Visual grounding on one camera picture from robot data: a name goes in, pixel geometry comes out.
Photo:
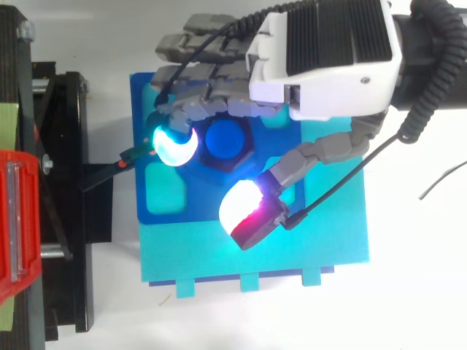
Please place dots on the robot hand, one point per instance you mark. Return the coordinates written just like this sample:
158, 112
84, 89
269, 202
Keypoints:
328, 84

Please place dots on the black hex nut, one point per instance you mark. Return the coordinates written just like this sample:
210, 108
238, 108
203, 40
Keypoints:
219, 166

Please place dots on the blue plate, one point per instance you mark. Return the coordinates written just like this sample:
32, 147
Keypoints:
204, 200

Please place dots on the turquoise plate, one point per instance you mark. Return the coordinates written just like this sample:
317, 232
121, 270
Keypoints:
255, 251

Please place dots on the blue bolt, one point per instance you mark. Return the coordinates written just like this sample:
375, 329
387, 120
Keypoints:
224, 140

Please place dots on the black-and-orange clip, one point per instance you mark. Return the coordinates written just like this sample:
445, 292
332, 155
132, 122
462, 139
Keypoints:
136, 152

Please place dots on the black stand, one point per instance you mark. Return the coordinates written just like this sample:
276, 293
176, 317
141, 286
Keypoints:
65, 146

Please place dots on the red plastic bin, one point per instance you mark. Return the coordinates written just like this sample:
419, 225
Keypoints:
31, 218

